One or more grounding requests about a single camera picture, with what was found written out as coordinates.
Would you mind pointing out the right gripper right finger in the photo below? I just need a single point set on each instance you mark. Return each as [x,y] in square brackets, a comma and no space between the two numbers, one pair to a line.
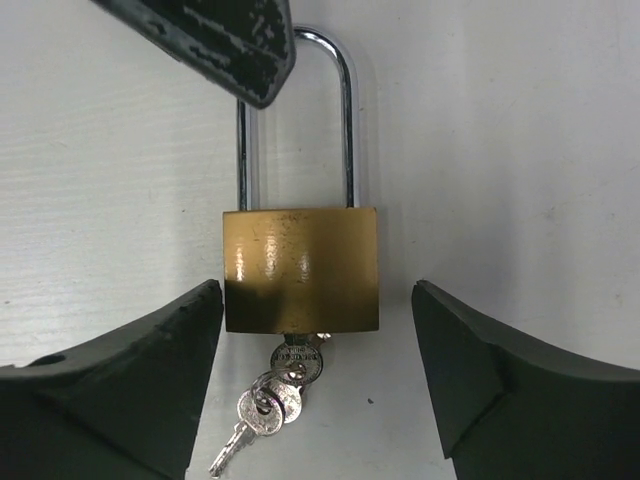
[510,406]

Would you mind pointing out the large brass padlock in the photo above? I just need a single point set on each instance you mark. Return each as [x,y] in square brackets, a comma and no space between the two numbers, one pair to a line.
[302,270]

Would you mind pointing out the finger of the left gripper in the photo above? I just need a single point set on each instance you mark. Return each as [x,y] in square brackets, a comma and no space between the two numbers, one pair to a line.
[246,47]

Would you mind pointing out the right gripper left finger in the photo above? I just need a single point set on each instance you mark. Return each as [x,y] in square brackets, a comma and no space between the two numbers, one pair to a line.
[124,405]

